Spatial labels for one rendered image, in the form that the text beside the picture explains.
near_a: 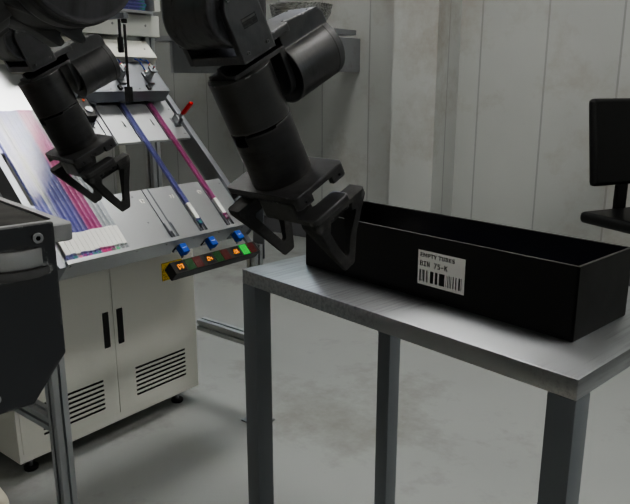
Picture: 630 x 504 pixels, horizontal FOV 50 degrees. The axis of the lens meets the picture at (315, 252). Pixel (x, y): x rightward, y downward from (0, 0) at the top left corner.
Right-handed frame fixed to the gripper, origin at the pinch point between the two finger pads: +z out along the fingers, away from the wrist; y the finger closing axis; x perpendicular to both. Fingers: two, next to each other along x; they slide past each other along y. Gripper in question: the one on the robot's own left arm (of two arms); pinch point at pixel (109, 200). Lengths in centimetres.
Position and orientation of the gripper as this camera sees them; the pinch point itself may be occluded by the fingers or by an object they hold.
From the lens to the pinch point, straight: 102.9
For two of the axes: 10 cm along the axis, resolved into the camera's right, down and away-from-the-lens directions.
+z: 3.2, 8.0, 5.1
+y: -6.8, -1.9, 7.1
